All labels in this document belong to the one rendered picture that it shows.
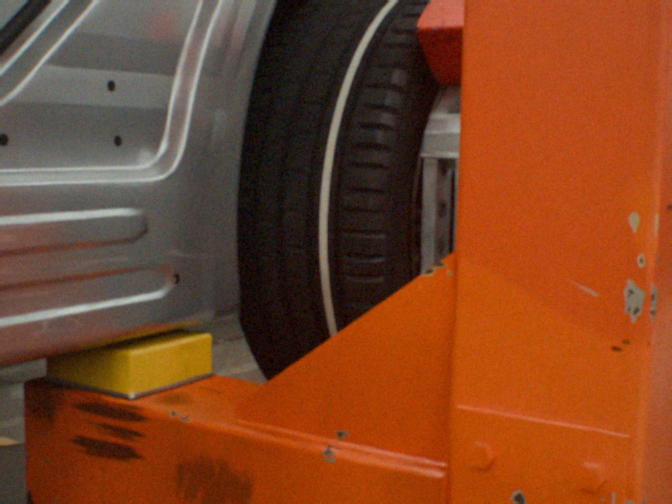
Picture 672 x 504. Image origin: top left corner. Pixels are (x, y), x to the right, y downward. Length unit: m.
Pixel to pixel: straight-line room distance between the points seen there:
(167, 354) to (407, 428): 0.32
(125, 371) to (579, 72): 0.55
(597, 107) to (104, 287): 0.51
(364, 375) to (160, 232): 0.29
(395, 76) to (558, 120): 0.45
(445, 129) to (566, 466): 0.50
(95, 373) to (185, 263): 0.15
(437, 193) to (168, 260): 0.32
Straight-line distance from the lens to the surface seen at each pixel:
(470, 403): 0.80
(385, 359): 0.86
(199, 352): 1.11
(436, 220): 1.16
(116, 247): 0.99
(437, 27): 1.15
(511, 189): 0.77
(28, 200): 0.92
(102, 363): 1.06
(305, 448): 0.90
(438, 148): 1.15
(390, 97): 1.16
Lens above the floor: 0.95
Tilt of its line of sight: 7 degrees down
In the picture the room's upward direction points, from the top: 1 degrees clockwise
